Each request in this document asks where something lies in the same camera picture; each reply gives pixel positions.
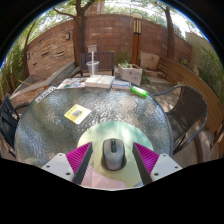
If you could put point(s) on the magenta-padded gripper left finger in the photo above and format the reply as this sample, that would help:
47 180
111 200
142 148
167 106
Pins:
58 166

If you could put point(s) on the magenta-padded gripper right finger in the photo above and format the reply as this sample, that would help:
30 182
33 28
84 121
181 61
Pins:
165 166

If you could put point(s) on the grey and black computer mouse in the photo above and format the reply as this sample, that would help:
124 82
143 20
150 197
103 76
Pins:
114 156

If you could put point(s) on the yellow square card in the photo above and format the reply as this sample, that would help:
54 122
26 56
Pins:
77 114

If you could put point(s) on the dark wicker patio chair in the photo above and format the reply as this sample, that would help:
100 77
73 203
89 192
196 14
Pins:
188 110

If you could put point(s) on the white licence plate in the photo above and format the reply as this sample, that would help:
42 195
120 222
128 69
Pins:
46 94

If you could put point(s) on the bright green tube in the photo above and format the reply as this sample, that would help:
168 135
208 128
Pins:
139 91

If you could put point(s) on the stone raised garden bed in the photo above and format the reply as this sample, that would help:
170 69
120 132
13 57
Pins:
56 78

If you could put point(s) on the thin blue book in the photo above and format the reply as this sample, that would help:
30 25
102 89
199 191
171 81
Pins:
121 84

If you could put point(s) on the thick white book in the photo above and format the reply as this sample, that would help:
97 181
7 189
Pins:
100 81

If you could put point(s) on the white planter with plants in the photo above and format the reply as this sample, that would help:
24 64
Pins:
131 75

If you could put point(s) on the clear plastic cup with straw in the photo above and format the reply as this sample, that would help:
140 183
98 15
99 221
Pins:
92 68

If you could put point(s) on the beige stone block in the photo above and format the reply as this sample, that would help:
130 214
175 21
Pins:
150 60

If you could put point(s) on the slim leaning tree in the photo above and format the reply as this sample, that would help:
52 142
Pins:
170 36

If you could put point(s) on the thick forked tree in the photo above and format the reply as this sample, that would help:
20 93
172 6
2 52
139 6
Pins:
79 36

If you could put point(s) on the dark wall lamp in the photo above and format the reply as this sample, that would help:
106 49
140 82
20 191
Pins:
68 36
28 56

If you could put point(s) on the grey wall box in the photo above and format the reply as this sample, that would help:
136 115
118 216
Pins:
92 48

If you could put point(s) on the wooden garden lamp post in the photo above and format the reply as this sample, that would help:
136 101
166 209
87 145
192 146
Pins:
136 43

